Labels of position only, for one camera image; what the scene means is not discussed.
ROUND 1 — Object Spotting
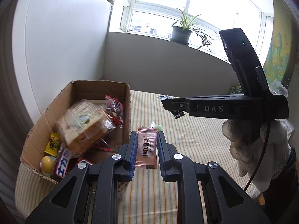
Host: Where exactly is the black candy wrapper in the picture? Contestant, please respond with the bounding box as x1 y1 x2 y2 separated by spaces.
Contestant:
158 95 184 119

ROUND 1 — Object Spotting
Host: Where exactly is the yellow candy packet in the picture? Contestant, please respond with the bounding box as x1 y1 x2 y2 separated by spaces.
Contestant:
44 133 62 158

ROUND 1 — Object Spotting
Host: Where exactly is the pink candy packet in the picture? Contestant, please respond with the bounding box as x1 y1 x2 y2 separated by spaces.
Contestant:
136 127 158 169

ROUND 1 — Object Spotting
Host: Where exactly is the red white snack packet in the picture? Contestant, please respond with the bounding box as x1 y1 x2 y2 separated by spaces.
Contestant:
105 95 124 125

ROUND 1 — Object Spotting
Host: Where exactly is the sliced bread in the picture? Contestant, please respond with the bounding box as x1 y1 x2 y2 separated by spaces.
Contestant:
56 100 115 156

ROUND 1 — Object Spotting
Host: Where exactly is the white gloved right hand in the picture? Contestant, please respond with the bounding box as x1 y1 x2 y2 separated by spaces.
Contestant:
222 119 295 192

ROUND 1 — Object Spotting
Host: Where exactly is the green box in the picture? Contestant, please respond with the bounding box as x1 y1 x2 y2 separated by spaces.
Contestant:
228 84 243 95

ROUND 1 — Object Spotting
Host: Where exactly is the light green round candy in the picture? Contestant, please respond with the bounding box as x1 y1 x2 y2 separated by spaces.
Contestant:
150 121 164 132

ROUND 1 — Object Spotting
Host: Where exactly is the snickers bar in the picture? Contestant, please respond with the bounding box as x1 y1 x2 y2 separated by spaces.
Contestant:
53 147 72 181

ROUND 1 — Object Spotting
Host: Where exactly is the yellow round candy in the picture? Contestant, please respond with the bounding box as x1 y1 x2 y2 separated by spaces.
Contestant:
41 156 56 173

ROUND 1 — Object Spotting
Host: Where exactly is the striped tablecloth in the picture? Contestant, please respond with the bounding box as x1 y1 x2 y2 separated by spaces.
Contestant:
15 81 259 223

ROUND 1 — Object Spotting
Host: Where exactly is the potted plant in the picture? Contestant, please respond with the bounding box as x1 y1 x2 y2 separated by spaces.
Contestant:
170 8 213 53

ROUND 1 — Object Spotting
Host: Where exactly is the cardboard box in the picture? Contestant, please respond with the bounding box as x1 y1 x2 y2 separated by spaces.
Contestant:
21 80 131 183

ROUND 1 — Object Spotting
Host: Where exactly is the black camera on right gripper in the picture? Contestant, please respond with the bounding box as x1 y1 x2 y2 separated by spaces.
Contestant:
219 28 271 98

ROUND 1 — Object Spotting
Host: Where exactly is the wall map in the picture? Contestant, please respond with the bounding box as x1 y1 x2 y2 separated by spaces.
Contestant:
263 0 292 84

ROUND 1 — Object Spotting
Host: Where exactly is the window frame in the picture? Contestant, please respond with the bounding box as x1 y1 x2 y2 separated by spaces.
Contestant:
110 0 274 63

